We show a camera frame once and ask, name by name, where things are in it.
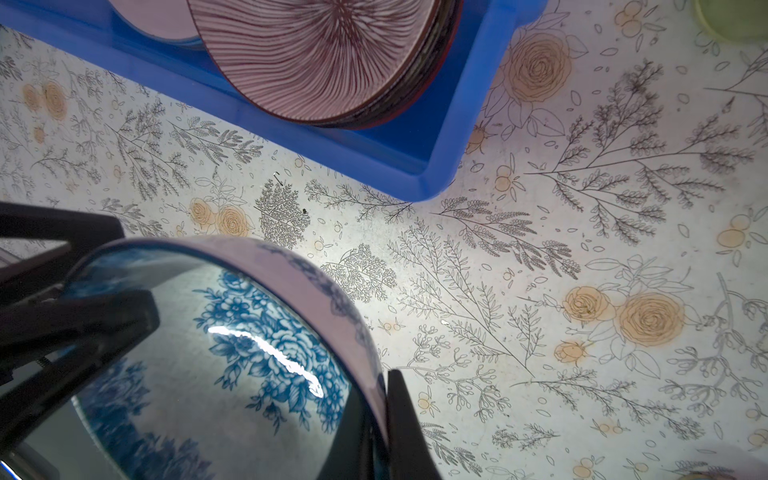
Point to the green glass cup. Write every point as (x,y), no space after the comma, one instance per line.
(737,21)

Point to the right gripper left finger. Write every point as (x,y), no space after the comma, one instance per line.
(76,339)

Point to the blue plastic bin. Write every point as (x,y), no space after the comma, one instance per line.
(413,157)

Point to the purple striped bowl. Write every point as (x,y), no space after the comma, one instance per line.
(317,62)

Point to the blue white bottom bowl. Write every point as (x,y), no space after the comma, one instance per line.
(261,367)

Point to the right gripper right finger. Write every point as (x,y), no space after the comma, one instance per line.
(409,454)

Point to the black white leaf bowl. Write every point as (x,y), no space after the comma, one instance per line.
(417,76)

